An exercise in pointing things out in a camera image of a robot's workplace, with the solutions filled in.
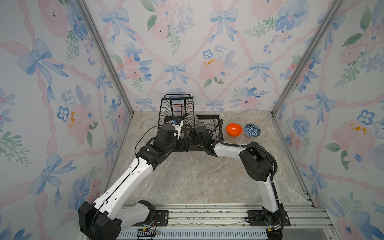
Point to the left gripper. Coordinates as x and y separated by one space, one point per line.
181 147

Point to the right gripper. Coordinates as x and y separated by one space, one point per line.
193 134

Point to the green geometric pattern bowl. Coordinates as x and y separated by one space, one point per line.
193 121

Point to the black wire dish rack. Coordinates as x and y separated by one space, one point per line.
176 107

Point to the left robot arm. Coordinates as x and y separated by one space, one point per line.
104 218

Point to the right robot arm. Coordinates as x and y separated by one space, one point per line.
260 165

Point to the orange plastic bowl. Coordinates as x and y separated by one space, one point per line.
234 130

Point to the blue triangle pattern bowl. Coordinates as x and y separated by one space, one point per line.
252 131

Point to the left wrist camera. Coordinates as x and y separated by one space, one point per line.
178 124

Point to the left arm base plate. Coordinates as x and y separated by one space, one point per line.
160 219

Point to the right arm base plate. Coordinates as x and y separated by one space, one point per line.
261 218

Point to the aluminium mounting rail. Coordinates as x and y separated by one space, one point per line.
227 222

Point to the left aluminium corner post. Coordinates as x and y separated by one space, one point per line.
94 32

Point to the aluminium corner post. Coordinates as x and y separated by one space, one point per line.
310 51
94 32

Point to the right aluminium corner post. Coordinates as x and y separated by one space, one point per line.
310 51

